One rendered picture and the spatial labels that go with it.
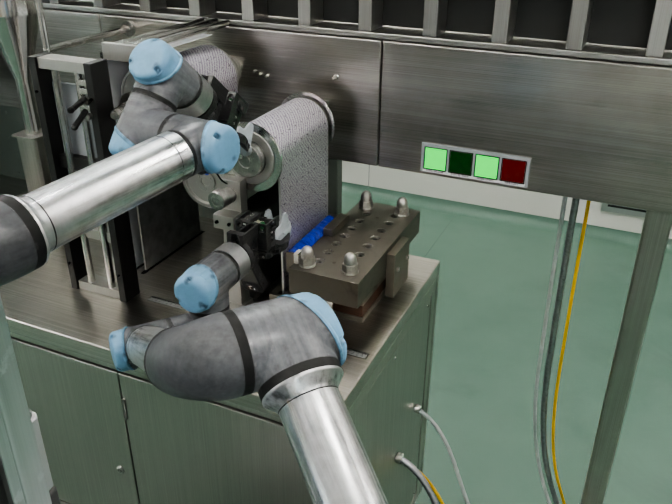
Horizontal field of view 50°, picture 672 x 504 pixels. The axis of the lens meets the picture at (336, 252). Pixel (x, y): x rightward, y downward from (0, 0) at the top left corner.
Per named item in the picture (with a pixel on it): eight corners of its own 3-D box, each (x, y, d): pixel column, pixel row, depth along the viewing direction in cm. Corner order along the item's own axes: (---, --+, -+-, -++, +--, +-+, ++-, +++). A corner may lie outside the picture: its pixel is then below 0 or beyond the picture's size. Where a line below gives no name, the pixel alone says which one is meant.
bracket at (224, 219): (219, 311, 160) (208, 184, 146) (234, 297, 165) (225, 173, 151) (238, 316, 158) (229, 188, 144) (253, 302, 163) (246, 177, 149)
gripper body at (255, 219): (281, 214, 143) (251, 238, 134) (283, 252, 147) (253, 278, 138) (248, 207, 146) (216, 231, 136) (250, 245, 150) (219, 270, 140)
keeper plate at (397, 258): (384, 296, 164) (386, 254, 159) (399, 276, 172) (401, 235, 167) (395, 298, 163) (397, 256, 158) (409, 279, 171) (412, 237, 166)
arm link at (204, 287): (173, 313, 128) (168, 271, 124) (207, 285, 137) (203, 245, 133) (210, 323, 126) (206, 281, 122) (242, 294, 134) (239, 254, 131)
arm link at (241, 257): (241, 289, 134) (205, 280, 137) (254, 278, 138) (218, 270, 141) (239, 254, 131) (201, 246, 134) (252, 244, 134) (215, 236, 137)
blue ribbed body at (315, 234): (285, 262, 157) (285, 248, 156) (326, 224, 175) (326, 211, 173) (299, 266, 156) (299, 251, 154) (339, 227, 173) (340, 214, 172)
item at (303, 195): (280, 259, 156) (278, 180, 148) (326, 218, 175) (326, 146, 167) (282, 259, 156) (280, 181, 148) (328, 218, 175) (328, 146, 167)
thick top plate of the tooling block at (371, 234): (289, 292, 154) (288, 267, 151) (360, 220, 186) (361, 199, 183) (357, 309, 148) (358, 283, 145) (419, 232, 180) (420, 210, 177)
